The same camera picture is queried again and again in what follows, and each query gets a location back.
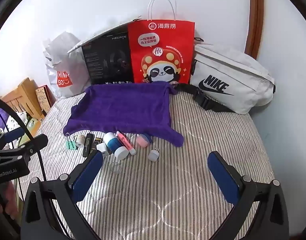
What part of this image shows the person's left hand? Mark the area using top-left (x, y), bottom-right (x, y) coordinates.
top-left (0, 182), bottom-right (16, 217)

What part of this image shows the wooden furniture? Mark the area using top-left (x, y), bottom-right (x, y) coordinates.
top-left (0, 77), bottom-right (47, 120)

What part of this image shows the pink and blue small bottle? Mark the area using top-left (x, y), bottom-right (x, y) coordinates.
top-left (135, 133), bottom-right (153, 148)

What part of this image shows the white plastic shopping bag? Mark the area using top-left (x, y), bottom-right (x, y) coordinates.
top-left (42, 31), bottom-right (93, 99)

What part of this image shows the pink highlighter pen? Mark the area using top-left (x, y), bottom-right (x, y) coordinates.
top-left (116, 130), bottom-right (137, 156)

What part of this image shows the black lighter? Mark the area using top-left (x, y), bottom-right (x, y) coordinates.
top-left (83, 133), bottom-right (95, 158)

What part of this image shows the black cable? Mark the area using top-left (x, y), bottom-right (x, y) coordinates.
top-left (0, 95), bottom-right (47, 183)

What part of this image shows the white spotted cloth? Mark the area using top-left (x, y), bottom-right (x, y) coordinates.
top-left (6, 112), bottom-right (27, 130)

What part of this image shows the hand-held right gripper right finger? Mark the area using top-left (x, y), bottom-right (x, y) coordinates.
top-left (207, 151), bottom-right (290, 240)

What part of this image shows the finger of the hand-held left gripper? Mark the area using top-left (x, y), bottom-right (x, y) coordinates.
top-left (0, 127), bottom-right (27, 150)
top-left (8, 134), bottom-right (49, 157)

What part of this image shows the green binder clip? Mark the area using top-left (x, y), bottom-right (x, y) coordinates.
top-left (65, 133), bottom-right (77, 150)

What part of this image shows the wooden door frame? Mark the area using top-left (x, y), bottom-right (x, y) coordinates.
top-left (244, 0), bottom-right (265, 60)

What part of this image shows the white waist bag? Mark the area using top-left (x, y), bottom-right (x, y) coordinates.
top-left (177, 37), bottom-right (276, 115)

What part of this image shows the striped quilt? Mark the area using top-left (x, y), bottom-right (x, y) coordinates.
top-left (15, 90), bottom-right (276, 240)

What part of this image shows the brown decorated box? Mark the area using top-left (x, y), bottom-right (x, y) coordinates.
top-left (35, 85), bottom-right (57, 114)

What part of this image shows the small white usb light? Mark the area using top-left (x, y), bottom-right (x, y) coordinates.
top-left (147, 147), bottom-right (160, 162)

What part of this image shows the blue and white bottle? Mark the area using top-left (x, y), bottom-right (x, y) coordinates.
top-left (103, 132), bottom-right (130, 160)

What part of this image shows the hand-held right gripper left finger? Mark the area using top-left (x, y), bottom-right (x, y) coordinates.
top-left (20, 151), bottom-right (104, 240)

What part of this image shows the purple towel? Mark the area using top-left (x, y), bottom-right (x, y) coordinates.
top-left (63, 81), bottom-right (185, 147)

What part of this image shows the red paper bag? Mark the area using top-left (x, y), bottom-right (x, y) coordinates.
top-left (127, 0), bottom-right (195, 85)

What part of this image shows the green cloth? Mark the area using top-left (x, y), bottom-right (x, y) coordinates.
top-left (16, 120), bottom-right (39, 147)

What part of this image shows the white charger plug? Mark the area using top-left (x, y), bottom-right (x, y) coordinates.
top-left (96, 142), bottom-right (110, 158)

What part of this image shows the black headset box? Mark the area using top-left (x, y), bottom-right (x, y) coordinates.
top-left (82, 26), bottom-right (133, 85)

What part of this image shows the small clear jar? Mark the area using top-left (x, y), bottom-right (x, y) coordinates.
top-left (110, 162), bottom-right (123, 174)

